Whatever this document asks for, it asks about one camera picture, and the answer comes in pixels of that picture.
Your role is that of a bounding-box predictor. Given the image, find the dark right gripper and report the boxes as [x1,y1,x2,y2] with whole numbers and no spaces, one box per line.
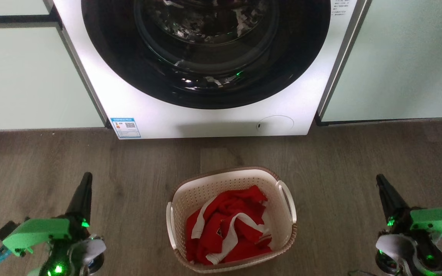
[376,174,442,276]

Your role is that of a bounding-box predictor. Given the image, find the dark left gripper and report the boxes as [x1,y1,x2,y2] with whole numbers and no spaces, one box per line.
[39,172,93,276]

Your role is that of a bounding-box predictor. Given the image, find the cream perforated laundry basket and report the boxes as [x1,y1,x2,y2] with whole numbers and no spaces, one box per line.
[166,167,297,273]

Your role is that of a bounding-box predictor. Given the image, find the clothes inside washer drum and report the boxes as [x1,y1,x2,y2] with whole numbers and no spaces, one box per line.
[144,0,271,44]

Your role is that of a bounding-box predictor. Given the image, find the blue energy label sticker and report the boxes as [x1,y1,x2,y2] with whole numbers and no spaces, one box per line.
[110,117,142,139]

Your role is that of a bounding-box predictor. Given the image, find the round filter cover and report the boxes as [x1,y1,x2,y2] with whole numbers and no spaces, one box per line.
[256,115,295,135]

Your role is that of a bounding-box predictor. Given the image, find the white washing machine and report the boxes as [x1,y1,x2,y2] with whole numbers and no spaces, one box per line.
[52,0,372,140]

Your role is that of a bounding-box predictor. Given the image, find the pale green cabinet panel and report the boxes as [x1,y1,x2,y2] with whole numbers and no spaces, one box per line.
[316,0,442,126]
[0,0,107,131]

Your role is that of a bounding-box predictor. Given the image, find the red and white garment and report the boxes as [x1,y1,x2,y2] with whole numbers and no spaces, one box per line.
[185,186,273,266]

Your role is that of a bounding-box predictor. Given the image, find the black round washer door opening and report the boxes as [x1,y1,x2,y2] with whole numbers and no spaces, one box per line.
[81,0,332,110]

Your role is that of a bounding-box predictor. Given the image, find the small text sticker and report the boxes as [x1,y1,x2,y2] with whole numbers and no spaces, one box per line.
[330,0,351,18]

